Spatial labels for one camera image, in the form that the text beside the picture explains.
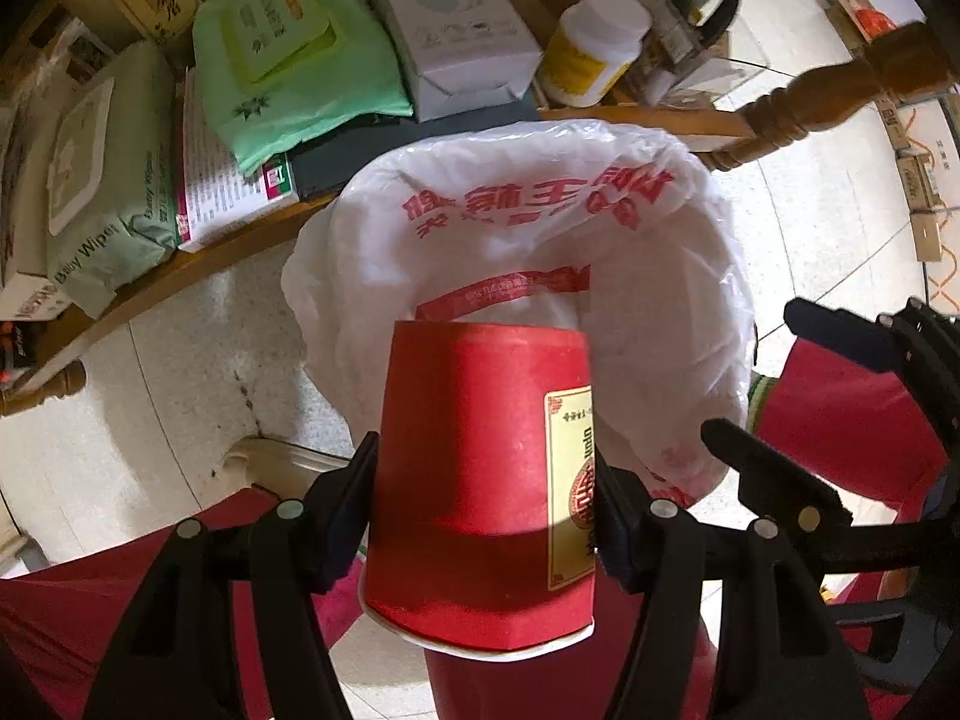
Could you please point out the red paper cup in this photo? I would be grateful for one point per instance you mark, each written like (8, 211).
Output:
(465, 465)

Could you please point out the white plastic bag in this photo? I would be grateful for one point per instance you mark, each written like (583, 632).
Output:
(525, 240)

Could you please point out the white box red print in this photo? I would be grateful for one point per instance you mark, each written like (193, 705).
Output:
(22, 240)

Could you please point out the white pill bottle yellow label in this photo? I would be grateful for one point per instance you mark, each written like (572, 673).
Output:
(585, 60)

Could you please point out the green wipes pack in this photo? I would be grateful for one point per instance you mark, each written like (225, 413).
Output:
(322, 97)

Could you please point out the cream furniture edge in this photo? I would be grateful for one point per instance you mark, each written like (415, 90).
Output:
(255, 461)

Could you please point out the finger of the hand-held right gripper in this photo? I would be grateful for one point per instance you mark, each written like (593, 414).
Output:
(832, 330)
(772, 476)

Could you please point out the dark grey book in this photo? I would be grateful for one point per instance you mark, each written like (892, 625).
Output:
(330, 165)

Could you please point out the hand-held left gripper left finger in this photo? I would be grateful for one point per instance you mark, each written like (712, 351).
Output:
(358, 487)

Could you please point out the wooden table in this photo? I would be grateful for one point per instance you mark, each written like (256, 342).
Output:
(810, 97)

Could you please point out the grey-green baby wipes pack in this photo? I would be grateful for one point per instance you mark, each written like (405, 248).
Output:
(127, 187)

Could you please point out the flat cardboard box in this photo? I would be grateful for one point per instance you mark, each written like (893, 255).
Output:
(898, 126)
(921, 184)
(870, 19)
(930, 236)

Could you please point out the red and white printed box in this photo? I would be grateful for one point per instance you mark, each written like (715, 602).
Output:
(217, 172)

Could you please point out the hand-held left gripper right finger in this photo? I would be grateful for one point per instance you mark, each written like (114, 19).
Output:
(609, 525)

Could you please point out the black pliers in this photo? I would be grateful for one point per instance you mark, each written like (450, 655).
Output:
(724, 15)

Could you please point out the clear plastic box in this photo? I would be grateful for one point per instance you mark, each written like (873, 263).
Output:
(720, 79)

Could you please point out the long white carton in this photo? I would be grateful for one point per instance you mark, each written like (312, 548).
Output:
(457, 30)

